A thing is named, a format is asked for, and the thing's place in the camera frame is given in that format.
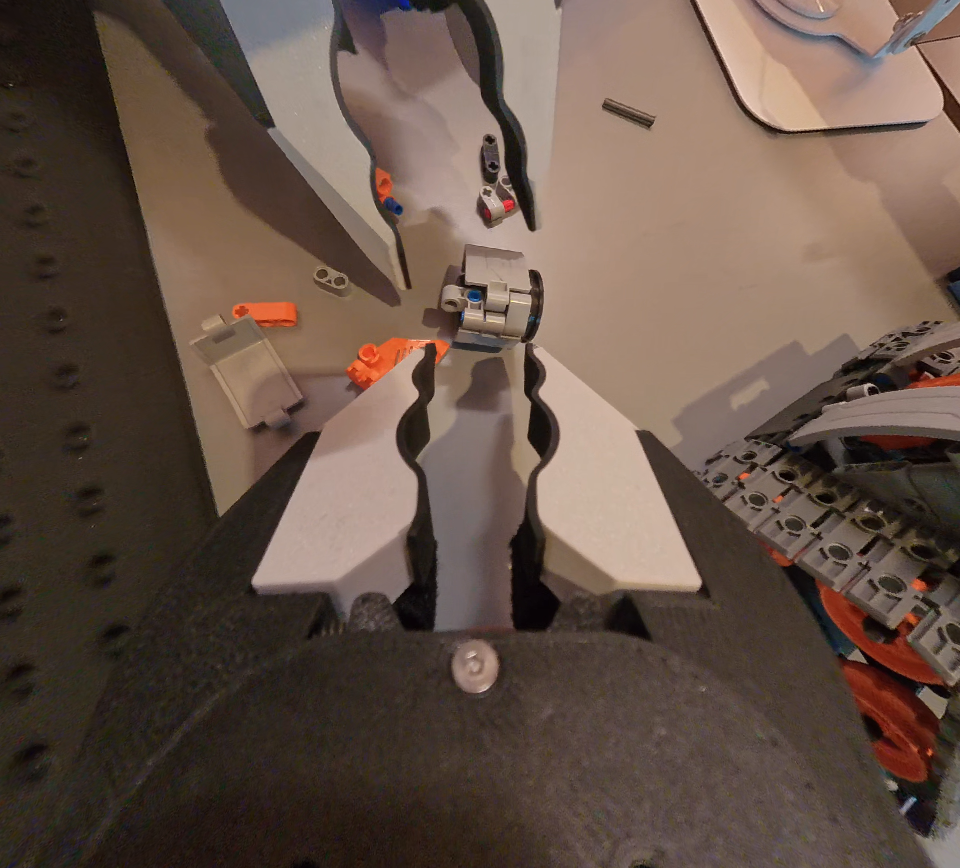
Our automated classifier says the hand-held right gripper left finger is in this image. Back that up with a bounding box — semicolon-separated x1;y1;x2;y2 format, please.
251;343;438;605

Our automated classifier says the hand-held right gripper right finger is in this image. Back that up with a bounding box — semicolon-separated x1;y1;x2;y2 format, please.
511;341;704;605

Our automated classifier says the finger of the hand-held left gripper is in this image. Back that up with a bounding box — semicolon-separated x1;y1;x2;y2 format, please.
438;0;568;233
98;0;412;292

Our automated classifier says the grey curved brick assembly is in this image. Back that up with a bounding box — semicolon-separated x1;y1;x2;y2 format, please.
440;244;544;351

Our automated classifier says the orange ribbed brick panel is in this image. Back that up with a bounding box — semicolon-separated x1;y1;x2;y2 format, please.
346;337;450;388

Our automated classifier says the grey flat brick panel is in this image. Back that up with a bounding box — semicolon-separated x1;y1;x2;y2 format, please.
188;315;304;429

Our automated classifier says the grey and red connector piece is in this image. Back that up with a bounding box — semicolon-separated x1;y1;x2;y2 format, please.
477;178;519;227

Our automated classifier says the orange short brick beam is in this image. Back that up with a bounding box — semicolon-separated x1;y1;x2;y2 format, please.
231;302;298;327

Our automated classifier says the grey tracked brick vehicle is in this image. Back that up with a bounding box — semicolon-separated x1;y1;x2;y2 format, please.
694;321;960;839

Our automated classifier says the black perforated pad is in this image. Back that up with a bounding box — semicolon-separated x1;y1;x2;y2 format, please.
0;0;226;868

